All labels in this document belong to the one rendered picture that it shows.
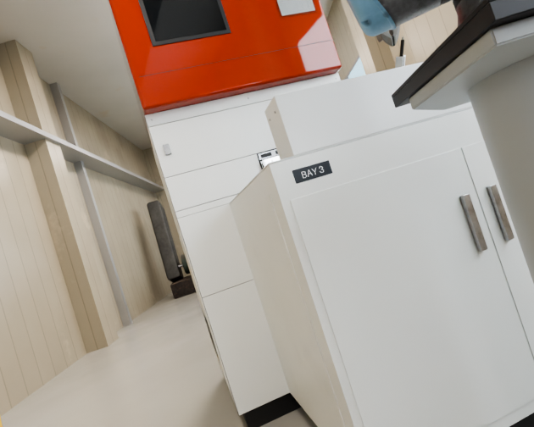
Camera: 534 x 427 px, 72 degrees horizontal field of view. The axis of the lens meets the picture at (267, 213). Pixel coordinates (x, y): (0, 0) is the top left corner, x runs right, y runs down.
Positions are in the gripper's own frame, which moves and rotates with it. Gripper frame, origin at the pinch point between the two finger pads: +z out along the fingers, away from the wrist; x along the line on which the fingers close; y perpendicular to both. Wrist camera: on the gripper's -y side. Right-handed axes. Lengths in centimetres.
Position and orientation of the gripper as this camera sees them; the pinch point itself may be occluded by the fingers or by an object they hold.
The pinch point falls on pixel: (392, 40)
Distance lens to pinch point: 112.0
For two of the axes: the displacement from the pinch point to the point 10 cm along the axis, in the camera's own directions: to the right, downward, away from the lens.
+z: 3.1, 9.5, -0.3
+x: -9.5, 3.1, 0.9
